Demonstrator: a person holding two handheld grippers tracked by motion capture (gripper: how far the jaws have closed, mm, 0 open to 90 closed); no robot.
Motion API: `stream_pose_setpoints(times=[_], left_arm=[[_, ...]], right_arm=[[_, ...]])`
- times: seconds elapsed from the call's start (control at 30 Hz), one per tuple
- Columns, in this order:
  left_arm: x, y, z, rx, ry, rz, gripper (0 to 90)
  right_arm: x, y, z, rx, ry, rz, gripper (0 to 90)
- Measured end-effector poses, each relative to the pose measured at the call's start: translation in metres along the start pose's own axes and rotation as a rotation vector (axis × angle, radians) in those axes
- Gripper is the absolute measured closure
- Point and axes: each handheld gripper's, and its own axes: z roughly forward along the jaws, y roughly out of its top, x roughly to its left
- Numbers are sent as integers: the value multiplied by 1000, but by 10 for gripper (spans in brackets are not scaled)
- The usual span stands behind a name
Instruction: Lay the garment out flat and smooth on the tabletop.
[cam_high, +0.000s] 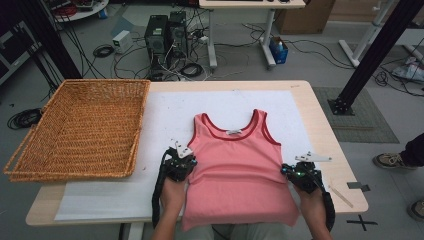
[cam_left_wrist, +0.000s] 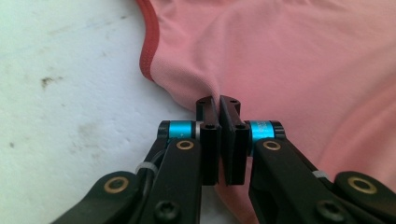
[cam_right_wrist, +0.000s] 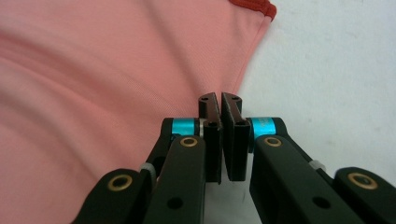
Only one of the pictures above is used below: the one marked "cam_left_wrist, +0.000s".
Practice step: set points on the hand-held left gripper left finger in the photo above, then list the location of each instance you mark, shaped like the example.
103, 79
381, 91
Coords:
211, 155

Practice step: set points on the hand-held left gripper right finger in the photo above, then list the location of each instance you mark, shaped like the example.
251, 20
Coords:
236, 155

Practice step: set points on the pink sleeveless shirt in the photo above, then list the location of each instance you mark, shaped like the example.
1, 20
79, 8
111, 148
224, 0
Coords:
280, 62

